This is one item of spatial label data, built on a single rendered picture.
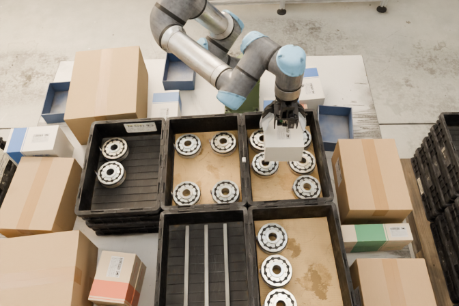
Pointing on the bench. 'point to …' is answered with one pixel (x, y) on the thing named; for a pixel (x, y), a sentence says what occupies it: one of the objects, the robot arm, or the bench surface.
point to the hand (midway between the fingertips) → (282, 126)
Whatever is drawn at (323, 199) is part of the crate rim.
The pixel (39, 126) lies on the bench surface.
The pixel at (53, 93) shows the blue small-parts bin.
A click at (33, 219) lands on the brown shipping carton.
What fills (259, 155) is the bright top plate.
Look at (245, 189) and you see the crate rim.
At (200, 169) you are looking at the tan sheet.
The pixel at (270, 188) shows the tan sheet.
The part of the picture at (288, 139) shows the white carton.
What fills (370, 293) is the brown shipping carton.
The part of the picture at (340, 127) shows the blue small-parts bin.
